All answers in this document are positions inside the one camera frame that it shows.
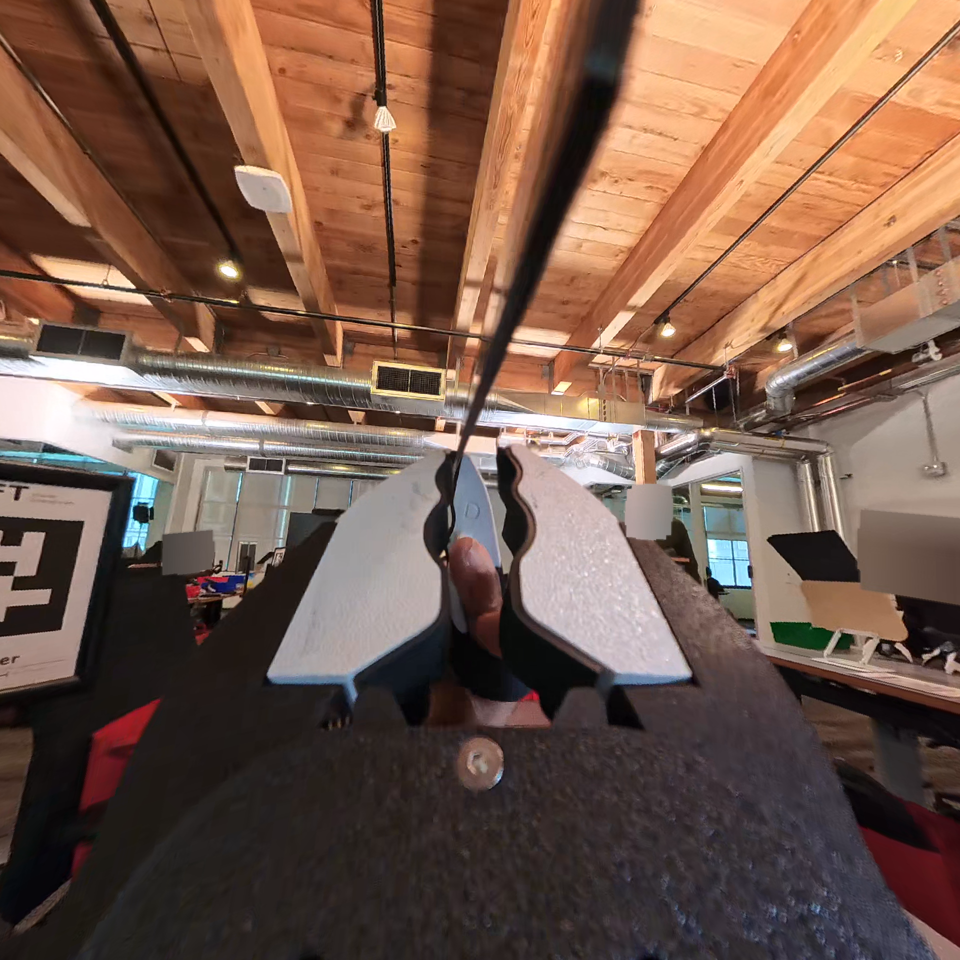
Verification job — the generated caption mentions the silver ventilation duct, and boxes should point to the silver ventilation duct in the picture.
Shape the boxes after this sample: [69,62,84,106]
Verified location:
[0,351,459,410]
[763,333,875,417]

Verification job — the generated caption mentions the white ceiling access point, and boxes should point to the white ceiling access point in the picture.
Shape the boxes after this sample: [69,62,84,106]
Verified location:
[234,165,294,216]

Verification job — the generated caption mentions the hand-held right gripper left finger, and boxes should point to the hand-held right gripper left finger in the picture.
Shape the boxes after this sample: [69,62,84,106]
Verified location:
[266,450,457,702]

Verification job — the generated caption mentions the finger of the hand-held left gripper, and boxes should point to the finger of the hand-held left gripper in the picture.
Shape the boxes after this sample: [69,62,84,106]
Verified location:
[453,456,504,567]

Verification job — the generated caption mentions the black fabric strap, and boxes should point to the black fabric strap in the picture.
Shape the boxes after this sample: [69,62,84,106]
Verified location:
[446,0,642,545]

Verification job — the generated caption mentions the wooden-rimmed black board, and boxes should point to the wooden-rimmed black board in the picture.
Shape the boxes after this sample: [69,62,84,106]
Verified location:
[766,528,910,644]

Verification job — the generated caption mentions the red tote basket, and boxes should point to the red tote basket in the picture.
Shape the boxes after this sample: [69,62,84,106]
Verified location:
[71,697,165,882]

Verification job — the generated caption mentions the framed marker sign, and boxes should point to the framed marker sign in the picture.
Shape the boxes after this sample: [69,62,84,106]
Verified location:
[0,459,138,700]

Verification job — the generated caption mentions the green plastic bin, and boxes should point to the green plastic bin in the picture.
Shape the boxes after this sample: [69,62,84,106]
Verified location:
[770,621,856,652]

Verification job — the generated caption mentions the person's left hand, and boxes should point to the person's left hand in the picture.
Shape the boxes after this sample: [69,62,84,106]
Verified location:
[448,536,505,660]

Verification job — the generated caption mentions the long wooden desk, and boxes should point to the long wooden desk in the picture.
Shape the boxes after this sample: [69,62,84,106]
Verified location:
[757,641,960,807]

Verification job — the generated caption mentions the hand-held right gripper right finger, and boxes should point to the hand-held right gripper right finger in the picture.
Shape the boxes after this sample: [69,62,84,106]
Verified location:
[496,444,695,691]

